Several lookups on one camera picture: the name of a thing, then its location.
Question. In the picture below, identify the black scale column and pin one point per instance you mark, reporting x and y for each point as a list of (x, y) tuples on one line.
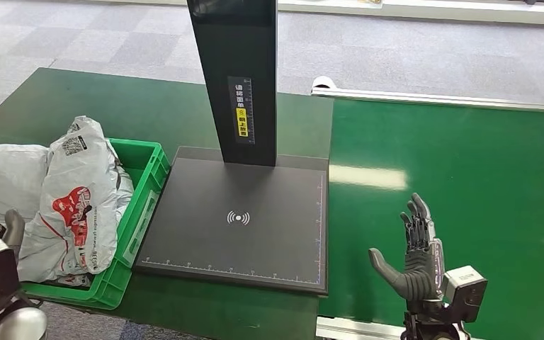
[(239, 47)]

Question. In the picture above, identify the large white courier bag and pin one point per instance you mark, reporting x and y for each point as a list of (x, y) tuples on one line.
[(4, 180)]

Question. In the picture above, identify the green conveyor belt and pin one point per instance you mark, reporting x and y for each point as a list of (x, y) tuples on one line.
[(464, 187)]

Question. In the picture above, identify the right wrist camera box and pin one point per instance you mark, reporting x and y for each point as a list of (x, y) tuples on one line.
[(467, 291)]

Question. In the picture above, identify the white window ledge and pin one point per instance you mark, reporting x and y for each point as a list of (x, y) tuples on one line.
[(417, 10)]

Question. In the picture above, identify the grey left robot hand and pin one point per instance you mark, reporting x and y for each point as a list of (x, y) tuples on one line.
[(15, 230)]

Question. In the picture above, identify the short aluminium conveyor rail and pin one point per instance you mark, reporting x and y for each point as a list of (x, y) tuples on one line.
[(347, 329)]

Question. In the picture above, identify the white conveyor roller cap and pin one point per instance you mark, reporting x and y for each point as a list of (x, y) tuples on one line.
[(323, 82)]

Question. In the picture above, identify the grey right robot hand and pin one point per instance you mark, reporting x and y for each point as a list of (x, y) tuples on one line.
[(420, 277)]

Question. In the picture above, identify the dark grey scale platform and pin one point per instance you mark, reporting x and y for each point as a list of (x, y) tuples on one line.
[(234, 244)]

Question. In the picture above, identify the column label with yellow patch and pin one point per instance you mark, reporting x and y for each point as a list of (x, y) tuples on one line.
[(241, 110)]

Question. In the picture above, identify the small white courier bag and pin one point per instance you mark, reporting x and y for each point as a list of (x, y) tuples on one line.
[(125, 187)]

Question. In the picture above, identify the green plastic basket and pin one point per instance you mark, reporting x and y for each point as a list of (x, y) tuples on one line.
[(145, 164)]

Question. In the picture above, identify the long aluminium conveyor rail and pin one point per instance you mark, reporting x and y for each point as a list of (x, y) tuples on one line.
[(441, 99)]

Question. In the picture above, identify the white courier bag with QR code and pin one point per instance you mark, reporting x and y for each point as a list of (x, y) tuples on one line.
[(84, 178)]

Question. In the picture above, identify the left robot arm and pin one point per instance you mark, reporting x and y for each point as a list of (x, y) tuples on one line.
[(18, 326)]

